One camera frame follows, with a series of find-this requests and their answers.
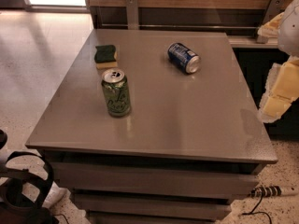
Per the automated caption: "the blue pepsi can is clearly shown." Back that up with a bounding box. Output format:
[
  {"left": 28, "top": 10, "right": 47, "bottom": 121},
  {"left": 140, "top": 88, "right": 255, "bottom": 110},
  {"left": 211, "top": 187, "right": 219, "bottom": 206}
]
[{"left": 167, "top": 43, "right": 201, "bottom": 74}]

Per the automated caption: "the green and yellow sponge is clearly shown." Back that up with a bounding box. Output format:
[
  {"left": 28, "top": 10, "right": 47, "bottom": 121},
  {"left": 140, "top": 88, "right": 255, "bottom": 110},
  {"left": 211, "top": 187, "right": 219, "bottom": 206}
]
[{"left": 94, "top": 45, "right": 118, "bottom": 69}]

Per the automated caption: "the metal bracket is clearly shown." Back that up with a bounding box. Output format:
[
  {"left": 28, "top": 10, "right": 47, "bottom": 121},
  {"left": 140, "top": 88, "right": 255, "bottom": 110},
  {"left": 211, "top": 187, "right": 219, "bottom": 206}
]
[
  {"left": 125, "top": 0, "right": 139, "bottom": 30},
  {"left": 261, "top": 0, "right": 286, "bottom": 24}
]

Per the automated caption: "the black cable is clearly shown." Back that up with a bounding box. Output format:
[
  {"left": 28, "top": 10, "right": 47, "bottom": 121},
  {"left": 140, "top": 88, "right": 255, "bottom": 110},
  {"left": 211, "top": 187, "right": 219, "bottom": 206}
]
[{"left": 242, "top": 192, "right": 273, "bottom": 224}]

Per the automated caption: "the right metal bracket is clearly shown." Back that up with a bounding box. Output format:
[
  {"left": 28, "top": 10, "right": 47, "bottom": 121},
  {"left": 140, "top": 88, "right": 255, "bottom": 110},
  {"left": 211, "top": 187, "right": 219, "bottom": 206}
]
[{"left": 261, "top": 0, "right": 286, "bottom": 24}]

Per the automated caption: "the grey drawer cabinet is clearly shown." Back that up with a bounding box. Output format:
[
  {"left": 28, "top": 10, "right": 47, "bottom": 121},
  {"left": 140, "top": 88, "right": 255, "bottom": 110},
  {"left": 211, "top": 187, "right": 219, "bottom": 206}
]
[{"left": 27, "top": 30, "right": 277, "bottom": 224}]

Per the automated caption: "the white power strip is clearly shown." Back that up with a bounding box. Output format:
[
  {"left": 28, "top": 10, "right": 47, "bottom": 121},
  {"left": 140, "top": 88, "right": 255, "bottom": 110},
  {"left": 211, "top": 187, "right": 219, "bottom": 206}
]
[{"left": 249, "top": 186, "right": 299, "bottom": 198}]

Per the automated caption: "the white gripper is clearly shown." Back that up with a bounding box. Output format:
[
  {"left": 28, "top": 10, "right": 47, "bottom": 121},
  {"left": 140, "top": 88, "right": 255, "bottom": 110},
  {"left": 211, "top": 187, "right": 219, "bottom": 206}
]
[{"left": 257, "top": 0, "right": 299, "bottom": 123}]

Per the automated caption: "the green la croix can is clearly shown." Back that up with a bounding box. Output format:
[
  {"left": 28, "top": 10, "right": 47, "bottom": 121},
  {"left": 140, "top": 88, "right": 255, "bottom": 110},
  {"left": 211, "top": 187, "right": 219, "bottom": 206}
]
[{"left": 101, "top": 68, "right": 131, "bottom": 117}]

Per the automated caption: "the left metal bracket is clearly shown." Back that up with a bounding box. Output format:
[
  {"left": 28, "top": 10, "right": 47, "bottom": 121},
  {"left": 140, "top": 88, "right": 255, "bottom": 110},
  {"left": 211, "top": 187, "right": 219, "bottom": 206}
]
[{"left": 125, "top": 0, "right": 139, "bottom": 30}]

